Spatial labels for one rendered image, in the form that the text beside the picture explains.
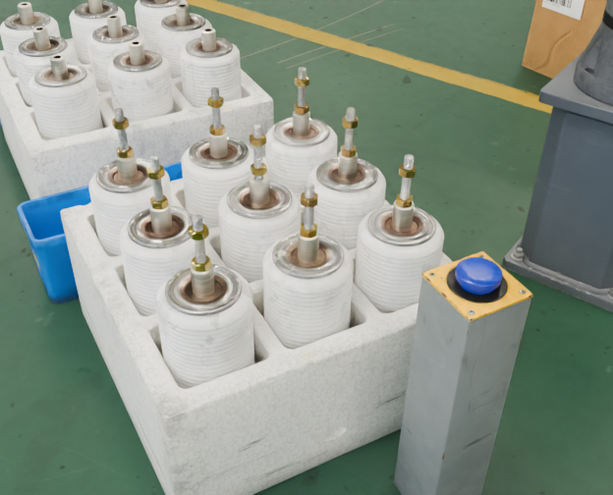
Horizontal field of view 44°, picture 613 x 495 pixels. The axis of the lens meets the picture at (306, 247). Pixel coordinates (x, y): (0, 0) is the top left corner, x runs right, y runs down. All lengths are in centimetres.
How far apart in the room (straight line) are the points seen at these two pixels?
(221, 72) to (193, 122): 9
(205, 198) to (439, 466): 43
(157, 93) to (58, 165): 19
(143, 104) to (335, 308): 55
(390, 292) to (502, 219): 52
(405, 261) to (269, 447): 25
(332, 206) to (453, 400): 30
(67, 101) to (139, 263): 41
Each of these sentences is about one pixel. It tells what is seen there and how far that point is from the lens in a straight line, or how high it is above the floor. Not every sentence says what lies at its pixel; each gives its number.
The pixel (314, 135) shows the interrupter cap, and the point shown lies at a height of 25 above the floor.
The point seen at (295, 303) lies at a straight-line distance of 79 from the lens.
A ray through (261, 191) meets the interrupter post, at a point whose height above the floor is 27.
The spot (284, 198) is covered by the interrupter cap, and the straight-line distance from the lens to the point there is 89.
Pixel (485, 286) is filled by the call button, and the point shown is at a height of 33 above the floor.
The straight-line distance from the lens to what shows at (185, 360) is 78.
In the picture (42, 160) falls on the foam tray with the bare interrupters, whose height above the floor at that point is 16.
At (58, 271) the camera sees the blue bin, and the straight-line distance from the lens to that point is 114.
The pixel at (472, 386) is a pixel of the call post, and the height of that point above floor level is 22.
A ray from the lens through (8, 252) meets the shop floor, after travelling 130.
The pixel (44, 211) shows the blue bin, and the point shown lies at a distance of 119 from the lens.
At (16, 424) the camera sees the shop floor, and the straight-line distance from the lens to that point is 103.
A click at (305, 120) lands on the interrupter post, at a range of 101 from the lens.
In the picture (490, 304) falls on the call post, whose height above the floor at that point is 31.
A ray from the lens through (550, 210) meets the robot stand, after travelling 116.
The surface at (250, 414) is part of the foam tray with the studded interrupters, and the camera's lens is 80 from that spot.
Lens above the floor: 75
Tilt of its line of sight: 38 degrees down
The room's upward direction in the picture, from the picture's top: 1 degrees clockwise
